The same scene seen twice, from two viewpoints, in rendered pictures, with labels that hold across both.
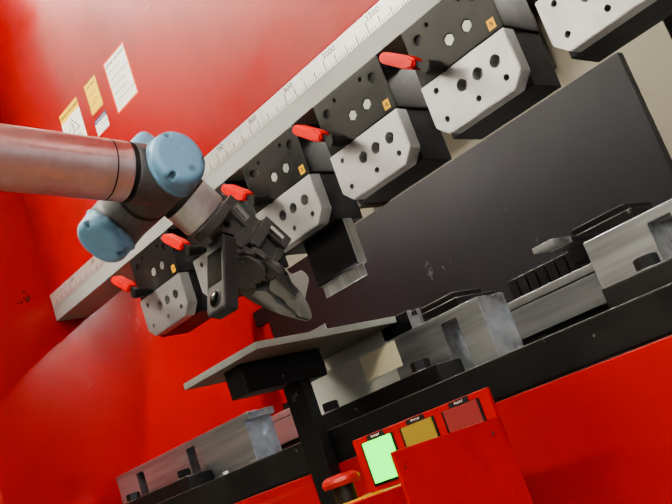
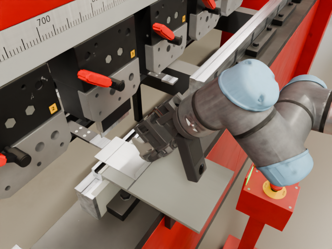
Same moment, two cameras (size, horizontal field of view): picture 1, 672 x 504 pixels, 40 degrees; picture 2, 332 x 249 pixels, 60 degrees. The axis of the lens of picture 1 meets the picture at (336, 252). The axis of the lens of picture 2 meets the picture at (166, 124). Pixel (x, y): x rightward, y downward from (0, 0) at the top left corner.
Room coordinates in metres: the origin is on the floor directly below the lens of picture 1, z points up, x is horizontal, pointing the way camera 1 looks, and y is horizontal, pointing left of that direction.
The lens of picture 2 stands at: (1.39, 0.52, 1.55)
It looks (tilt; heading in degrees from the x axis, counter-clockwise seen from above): 43 degrees down; 258
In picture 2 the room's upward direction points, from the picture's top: straight up
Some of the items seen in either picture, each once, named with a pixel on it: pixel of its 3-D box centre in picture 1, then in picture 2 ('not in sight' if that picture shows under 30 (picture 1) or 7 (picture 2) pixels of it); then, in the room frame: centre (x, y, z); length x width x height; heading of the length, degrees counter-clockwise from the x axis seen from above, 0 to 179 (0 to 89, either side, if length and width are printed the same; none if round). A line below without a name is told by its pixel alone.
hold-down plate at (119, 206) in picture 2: (378, 403); (148, 173); (1.34, 0.01, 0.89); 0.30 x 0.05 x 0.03; 46
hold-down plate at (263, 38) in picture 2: not in sight; (262, 40); (0.66, -0.67, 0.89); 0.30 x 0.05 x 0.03; 46
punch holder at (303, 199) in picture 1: (300, 191); (97, 65); (1.42, 0.02, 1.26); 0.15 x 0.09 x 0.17; 46
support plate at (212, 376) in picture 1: (292, 352); (168, 174); (1.30, 0.11, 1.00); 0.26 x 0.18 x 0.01; 136
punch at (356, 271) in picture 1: (336, 258); (113, 110); (1.41, 0.00, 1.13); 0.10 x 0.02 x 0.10; 46
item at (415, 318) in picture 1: (371, 341); (122, 149); (1.40, -0.01, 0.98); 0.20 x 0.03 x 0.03; 46
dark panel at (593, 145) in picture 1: (441, 285); not in sight; (1.93, -0.19, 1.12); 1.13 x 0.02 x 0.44; 46
